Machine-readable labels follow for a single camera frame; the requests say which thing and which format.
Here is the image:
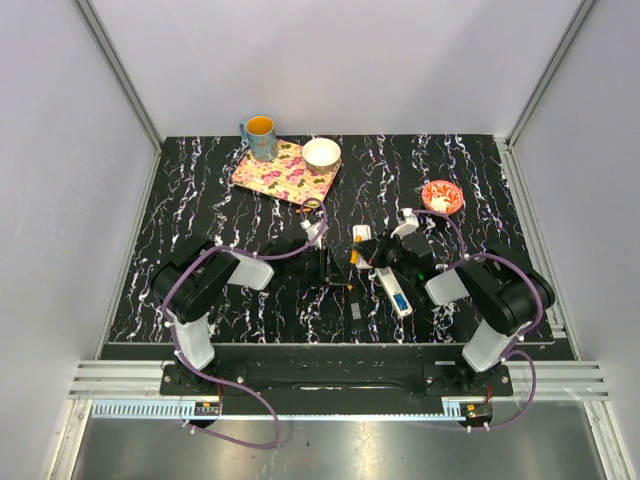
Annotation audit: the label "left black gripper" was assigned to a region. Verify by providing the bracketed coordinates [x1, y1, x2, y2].
[287, 246, 350, 288]

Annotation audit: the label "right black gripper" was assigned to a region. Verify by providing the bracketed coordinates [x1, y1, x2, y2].
[353, 227, 415, 283]

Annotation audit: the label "white remote dark batteries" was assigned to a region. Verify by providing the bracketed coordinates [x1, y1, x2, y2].
[352, 224, 371, 270]

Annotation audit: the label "black remote orange batteries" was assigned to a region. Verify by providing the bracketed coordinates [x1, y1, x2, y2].
[348, 285, 365, 332]

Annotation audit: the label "white remote blue batteries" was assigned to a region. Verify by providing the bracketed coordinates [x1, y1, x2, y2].
[375, 267, 413, 318]

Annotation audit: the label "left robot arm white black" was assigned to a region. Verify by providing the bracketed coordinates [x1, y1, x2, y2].
[151, 234, 347, 396]

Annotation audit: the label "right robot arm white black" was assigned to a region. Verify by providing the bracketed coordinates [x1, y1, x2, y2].
[354, 231, 556, 396]

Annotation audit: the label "blue battery pair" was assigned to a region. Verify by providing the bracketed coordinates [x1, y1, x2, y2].
[394, 293, 408, 311]

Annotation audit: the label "red patterned small dish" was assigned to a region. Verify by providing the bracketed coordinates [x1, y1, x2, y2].
[422, 180, 464, 215]

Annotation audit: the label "pink floral tray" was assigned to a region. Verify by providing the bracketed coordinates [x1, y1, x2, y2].
[231, 140, 342, 205]

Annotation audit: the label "white ceramic bowl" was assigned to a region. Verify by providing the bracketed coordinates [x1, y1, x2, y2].
[302, 138, 341, 174]

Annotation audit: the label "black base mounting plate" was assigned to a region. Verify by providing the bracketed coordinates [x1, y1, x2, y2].
[160, 344, 513, 417]

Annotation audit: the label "blue floral mug orange inside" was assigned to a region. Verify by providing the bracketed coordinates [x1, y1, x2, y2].
[239, 116, 278, 162]

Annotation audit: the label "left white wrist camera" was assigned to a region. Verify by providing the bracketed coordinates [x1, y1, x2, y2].
[300, 213, 328, 249]

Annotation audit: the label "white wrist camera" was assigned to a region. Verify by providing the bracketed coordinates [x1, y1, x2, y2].
[300, 213, 328, 249]
[391, 208, 419, 240]

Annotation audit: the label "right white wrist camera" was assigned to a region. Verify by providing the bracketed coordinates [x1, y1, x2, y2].
[391, 208, 419, 240]

